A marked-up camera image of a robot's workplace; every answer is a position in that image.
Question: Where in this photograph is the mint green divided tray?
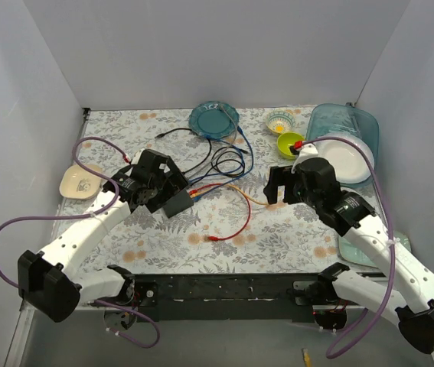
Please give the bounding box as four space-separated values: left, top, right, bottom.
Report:
338 230 412 268

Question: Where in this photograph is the patterned small bowl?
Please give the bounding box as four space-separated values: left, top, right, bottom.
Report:
265 109 295 135

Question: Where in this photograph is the floral table mat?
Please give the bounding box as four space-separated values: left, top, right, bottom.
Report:
79 108 341 274

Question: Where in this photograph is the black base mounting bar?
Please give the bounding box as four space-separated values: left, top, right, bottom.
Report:
135 273 338 322

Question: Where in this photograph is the lime green bowl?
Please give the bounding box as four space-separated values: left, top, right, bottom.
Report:
276 132 305 160

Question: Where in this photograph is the clear teal plastic bin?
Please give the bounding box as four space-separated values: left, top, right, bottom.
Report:
306 103 379 188

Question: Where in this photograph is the teal scalloped plate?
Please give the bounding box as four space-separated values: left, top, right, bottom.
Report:
188 101 240 139

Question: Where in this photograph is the black network switch box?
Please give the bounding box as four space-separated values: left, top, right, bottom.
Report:
162 190 194 219

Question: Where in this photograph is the white round plate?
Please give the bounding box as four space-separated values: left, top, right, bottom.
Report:
315 138 374 185

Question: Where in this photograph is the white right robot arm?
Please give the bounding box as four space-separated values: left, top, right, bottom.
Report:
263 158 434 354

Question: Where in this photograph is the yellow connector on floor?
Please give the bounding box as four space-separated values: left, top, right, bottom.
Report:
302 349 312 367

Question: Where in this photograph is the yellow ethernet cable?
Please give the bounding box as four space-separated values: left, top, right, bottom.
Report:
193 184 269 207

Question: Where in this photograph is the red ethernet cable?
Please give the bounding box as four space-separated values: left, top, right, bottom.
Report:
190 183 251 242

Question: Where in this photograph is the black ethernet cable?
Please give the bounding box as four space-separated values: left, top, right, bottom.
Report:
155 128 213 184

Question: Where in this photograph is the cream panda dish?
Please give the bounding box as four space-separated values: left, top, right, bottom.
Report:
59 164 102 200

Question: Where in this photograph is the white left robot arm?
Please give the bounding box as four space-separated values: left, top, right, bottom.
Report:
18 149 188 322

